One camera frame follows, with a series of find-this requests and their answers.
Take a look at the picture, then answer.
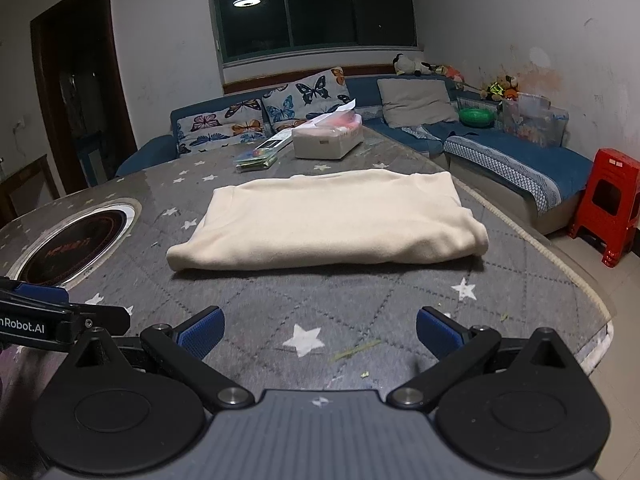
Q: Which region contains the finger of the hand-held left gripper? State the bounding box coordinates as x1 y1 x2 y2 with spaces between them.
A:
55 302 132 347
0 275 70 305

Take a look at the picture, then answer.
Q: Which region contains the clear plastic storage box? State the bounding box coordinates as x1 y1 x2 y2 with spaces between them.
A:
501 92 570 149

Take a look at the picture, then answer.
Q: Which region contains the dark wooden door frame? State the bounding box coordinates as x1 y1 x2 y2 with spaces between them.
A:
30 0 138 201

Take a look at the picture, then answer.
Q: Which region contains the black white plush toy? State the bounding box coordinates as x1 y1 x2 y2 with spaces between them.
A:
392 53 437 77

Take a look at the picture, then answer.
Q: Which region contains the dark window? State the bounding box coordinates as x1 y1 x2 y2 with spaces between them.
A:
207 0 426 68

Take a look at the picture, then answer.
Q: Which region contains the grey pillow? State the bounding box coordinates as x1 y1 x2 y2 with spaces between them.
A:
376 77 461 129

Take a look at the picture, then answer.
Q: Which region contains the blue grey cabinet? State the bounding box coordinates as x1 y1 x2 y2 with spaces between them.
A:
80 130 108 188

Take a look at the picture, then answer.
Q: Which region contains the clear colourful plastic pack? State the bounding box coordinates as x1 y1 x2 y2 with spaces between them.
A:
235 147 279 171

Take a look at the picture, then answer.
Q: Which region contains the green bowl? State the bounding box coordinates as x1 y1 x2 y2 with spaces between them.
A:
457 106 496 129

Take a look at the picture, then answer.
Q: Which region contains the white flat box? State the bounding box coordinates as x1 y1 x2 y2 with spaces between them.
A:
255 127 306 154

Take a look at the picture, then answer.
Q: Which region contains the red plastic stool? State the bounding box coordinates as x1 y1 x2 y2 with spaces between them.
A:
567 147 640 268

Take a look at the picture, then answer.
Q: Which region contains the beige tissue box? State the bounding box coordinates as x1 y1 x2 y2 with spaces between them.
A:
291 97 365 161

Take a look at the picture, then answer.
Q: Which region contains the grey star tablecloth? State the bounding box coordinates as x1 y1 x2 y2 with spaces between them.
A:
0 125 613 411

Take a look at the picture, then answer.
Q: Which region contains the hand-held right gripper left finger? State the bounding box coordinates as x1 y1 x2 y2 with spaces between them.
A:
60 305 254 414

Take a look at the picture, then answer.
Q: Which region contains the blue sofa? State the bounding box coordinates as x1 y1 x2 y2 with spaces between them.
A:
115 72 596 233

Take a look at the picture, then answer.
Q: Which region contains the brown green plush toy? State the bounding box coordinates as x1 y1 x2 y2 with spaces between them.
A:
480 75 521 102

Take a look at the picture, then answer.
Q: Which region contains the cream sweater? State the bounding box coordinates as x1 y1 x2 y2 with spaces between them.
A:
166 169 489 273

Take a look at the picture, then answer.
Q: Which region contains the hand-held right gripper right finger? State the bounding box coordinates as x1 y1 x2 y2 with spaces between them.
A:
387 306 587 414

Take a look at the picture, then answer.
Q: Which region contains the round built-in induction cooker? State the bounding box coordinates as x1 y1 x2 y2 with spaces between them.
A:
7 197 143 291

